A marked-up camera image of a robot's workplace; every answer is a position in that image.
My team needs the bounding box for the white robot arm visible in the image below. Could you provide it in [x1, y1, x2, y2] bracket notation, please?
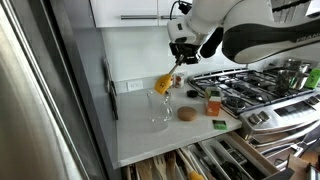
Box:
[167, 0, 320, 64]

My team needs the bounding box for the green tea bag packet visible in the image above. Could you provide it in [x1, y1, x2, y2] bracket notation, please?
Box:
[213, 120, 227, 130]

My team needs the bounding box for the clear glass jar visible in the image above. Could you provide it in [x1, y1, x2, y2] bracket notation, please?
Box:
[147, 89, 173, 132]

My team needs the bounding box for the stainless gas stove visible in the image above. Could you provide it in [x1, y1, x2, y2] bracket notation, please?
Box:
[188, 68, 320, 157]

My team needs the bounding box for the steel pot on stove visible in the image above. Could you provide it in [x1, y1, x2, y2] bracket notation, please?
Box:
[276, 59, 310, 90]

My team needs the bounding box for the white upper cabinet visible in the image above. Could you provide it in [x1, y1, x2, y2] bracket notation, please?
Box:
[90, 0, 192, 28]

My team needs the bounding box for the white drawer cutlery organizer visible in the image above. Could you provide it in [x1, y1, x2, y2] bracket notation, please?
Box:
[187, 134, 277, 180]

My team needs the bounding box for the stainless steel refrigerator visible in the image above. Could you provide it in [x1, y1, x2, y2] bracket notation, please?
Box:
[0, 0, 108, 180]

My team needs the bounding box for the orange and white smiley spatula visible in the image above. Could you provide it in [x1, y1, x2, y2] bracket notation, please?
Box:
[154, 63, 180, 95]

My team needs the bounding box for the green bottle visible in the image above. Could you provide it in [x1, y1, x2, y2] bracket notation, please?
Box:
[305, 68, 320, 89]

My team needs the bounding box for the wooden fork in drawer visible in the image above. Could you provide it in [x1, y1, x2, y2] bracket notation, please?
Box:
[153, 155, 167, 180]

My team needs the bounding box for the black oven mitt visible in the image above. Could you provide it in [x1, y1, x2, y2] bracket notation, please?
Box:
[200, 27, 223, 58]

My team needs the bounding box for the white wall outlet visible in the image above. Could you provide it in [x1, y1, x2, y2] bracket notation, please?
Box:
[127, 80, 143, 91]

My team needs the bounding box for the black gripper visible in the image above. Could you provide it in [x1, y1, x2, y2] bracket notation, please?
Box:
[169, 43, 200, 65]

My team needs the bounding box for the small black round lid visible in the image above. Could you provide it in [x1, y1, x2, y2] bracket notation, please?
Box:
[186, 90, 199, 98]

